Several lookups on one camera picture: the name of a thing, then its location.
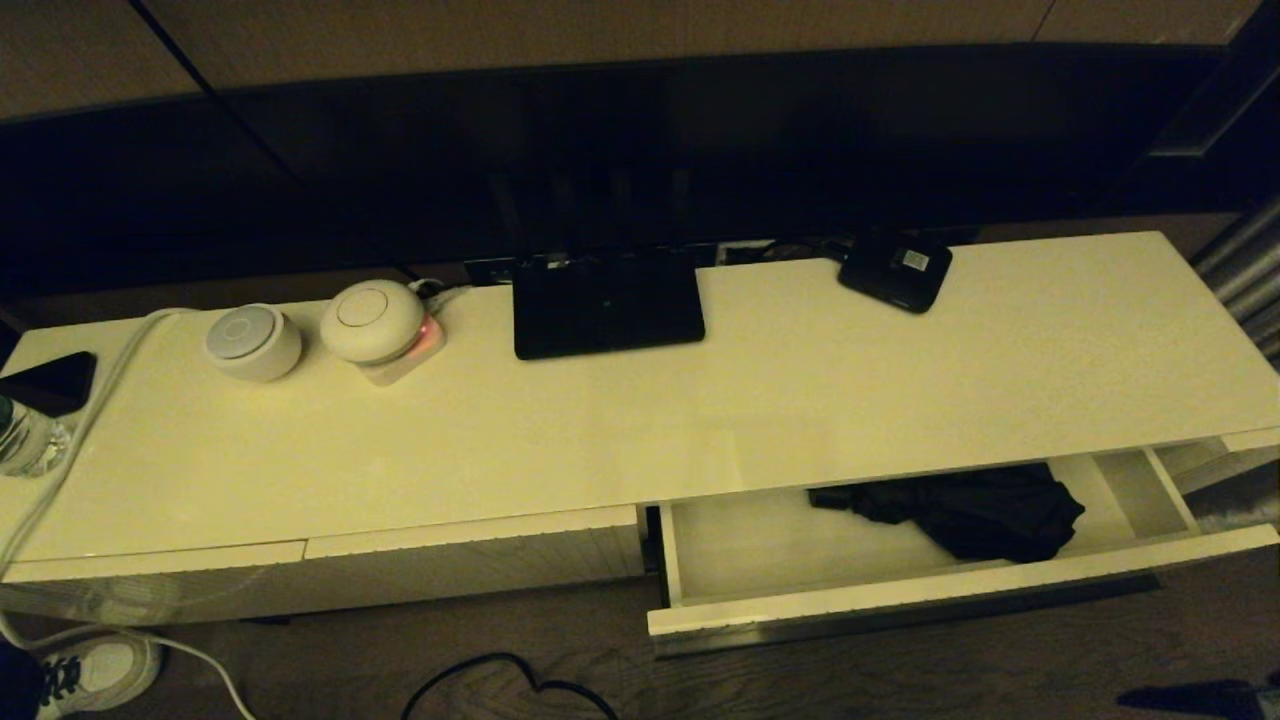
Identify black cable on floor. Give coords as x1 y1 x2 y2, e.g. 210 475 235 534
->
402 652 621 720

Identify black umbrella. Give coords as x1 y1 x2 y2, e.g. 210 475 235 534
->
808 463 1087 564

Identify white ribbed cabinet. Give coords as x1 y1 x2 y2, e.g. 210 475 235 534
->
0 232 1280 626

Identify clear plastic water bottle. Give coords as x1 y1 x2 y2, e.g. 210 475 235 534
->
0 393 77 478

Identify black cables behind television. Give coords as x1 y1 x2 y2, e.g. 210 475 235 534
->
718 238 851 267

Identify wide white ribbed drawer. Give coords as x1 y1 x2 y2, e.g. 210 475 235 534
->
648 447 1280 658

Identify grey pleated curtain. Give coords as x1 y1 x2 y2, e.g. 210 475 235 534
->
1190 195 1280 366

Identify black television base plate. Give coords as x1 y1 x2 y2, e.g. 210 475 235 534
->
513 248 707 361

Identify black smartphone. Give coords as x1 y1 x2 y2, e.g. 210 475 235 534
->
0 350 98 418

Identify dark trouser leg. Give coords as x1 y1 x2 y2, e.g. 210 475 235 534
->
0 640 47 720

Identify white sneaker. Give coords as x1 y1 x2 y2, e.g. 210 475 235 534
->
40 632 163 719

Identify black flat screen television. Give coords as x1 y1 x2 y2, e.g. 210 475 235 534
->
0 45 1241 301

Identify thin black wall cable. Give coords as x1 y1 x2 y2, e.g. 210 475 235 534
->
130 0 426 283

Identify white wooden panel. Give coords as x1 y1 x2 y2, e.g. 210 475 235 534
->
305 505 644 606
1150 430 1280 493
0 540 309 626

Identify white dome shaped device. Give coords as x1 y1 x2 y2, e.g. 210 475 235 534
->
318 279 429 365

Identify thick white power cable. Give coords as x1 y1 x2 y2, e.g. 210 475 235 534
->
0 308 256 720

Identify white speaker with grey top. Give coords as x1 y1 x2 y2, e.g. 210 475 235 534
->
204 303 303 382

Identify white power strip red light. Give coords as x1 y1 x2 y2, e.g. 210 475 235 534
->
358 285 471 387

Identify black set-top box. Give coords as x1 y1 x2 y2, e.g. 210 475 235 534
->
838 233 955 315

